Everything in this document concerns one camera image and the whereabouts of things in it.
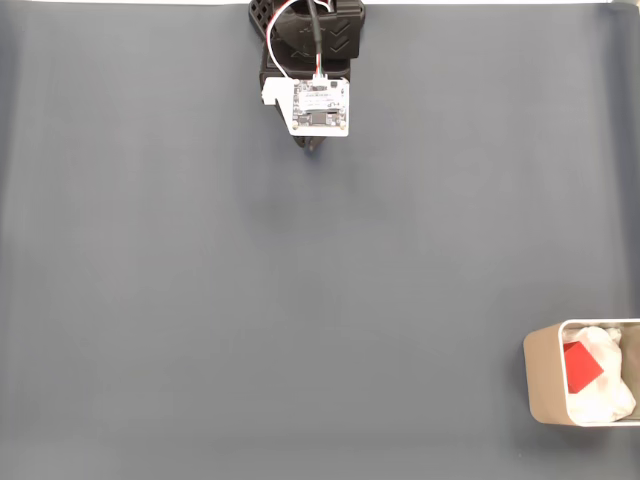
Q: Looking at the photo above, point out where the red cube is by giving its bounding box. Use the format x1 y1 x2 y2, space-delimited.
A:
563 340 605 396

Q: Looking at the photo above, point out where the beige metal box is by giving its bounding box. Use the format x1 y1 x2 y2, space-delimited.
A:
523 318 640 428

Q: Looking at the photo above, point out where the dark blue-grey table mat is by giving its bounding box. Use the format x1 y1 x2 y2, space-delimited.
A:
0 3 640 480

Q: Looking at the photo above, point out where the white crumpled cloth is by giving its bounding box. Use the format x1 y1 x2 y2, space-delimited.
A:
567 325 638 425

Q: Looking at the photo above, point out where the red and white servo wire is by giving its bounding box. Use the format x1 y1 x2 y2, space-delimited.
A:
266 0 302 81

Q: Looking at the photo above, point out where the camera board on white mount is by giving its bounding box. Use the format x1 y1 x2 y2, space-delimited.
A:
260 75 351 139

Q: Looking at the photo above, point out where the black camera cable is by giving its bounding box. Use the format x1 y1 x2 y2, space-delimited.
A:
305 0 327 77

